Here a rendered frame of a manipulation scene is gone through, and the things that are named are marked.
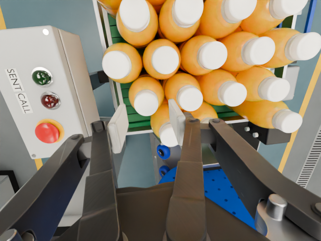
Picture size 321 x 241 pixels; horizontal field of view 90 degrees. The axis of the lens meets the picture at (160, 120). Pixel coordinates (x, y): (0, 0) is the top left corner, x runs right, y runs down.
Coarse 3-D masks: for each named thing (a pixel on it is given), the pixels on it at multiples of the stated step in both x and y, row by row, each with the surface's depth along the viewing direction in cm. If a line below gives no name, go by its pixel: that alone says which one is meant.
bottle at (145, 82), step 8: (144, 72) 41; (136, 80) 30; (144, 80) 29; (152, 80) 30; (136, 88) 28; (144, 88) 28; (152, 88) 28; (160, 88) 30; (128, 96) 31; (136, 96) 27; (160, 96) 29; (160, 104) 30
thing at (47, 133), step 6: (42, 126) 25; (48, 126) 25; (54, 126) 26; (36, 132) 25; (42, 132) 25; (48, 132) 25; (54, 132) 26; (42, 138) 26; (48, 138) 26; (54, 138) 26
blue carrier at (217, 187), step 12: (168, 180) 41; (204, 180) 40; (216, 180) 40; (228, 180) 40; (204, 192) 37; (216, 192) 37; (228, 192) 36; (228, 204) 33; (240, 204) 33; (240, 216) 31
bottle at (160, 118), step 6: (162, 108) 33; (168, 108) 33; (156, 114) 32; (162, 114) 31; (168, 114) 31; (150, 120) 34; (156, 120) 31; (162, 120) 30; (168, 120) 30; (156, 126) 31; (162, 126) 29; (156, 132) 31
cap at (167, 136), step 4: (168, 124) 29; (164, 128) 28; (168, 128) 27; (160, 132) 28; (164, 132) 28; (168, 132) 28; (172, 132) 28; (160, 136) 28; (164, 136) 28; (168, 136) 28; (172, 136) 28; (164, 140) 28; (168, 140) 28; (172, 140) 28; (176, 140) 28; (164, 144) 28; (168, 144) 28; (172, 144) 29; (176, 144) 29
